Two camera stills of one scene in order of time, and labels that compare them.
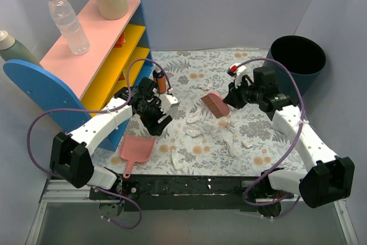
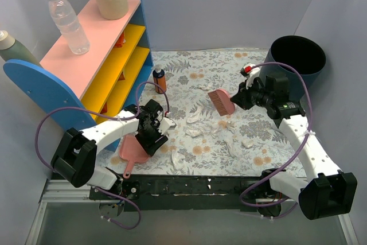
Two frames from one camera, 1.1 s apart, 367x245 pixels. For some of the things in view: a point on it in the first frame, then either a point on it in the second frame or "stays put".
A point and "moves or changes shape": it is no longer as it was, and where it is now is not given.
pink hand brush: (214, 102) moves or changes shape
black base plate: (190, 193) stays put
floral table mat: (207, 136) stays put
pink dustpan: (134, 149) stays put
